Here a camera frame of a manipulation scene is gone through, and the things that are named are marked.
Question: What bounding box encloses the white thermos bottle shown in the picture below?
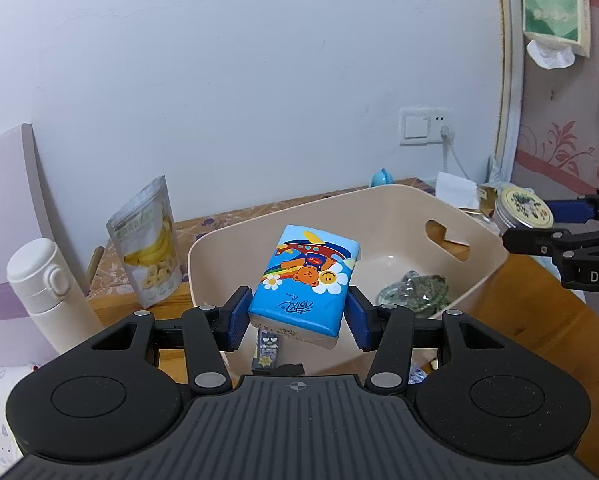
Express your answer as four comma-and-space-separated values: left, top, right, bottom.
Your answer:
6, 238, 105, 358

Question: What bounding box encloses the beige plastic storage bin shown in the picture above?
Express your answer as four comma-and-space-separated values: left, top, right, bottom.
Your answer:
188, 184, 510, 376

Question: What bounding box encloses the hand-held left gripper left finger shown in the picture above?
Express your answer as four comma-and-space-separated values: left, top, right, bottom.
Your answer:
86, 286, 254, 397

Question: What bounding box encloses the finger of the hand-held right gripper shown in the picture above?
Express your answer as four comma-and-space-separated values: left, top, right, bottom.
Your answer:
544, 192, 599, 226
502, 225, 599, 257

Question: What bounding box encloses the long cartoon character box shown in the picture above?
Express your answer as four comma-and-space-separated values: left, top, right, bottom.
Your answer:
250, 329, 281, 375

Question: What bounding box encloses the pink headboard panel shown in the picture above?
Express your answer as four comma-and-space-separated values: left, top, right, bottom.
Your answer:
0, 122, 55, 361

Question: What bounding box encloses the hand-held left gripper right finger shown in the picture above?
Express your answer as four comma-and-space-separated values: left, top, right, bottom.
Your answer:
347, 286, 510, 396

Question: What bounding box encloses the banana chips pouch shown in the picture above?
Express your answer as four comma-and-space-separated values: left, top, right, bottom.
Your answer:
106, 176, 184, 309

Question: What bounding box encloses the round metal tin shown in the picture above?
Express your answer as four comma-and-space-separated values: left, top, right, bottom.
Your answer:
493, 186, 555, 233

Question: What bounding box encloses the blue cartoon tissue pack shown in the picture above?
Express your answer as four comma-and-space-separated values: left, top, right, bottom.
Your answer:
248, 223, 363, 350

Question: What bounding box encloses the pale green scrunchie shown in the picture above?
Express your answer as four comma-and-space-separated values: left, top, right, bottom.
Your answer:
378, 272, 433, 318

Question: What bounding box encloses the white paper sheet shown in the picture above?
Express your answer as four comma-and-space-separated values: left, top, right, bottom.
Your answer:
435, 171, 480, 209

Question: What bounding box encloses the white plug with cable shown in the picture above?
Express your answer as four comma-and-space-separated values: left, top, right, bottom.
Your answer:
439, 125, 475, 181

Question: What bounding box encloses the white wall switch socket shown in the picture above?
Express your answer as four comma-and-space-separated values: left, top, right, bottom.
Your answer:
398, 106, 453, 147

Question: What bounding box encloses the cream door frame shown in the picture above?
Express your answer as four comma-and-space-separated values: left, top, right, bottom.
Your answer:
494, 0, 525, 181

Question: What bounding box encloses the green wall tissue box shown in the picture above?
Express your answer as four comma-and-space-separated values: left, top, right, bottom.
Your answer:
521, 0, 591, 70

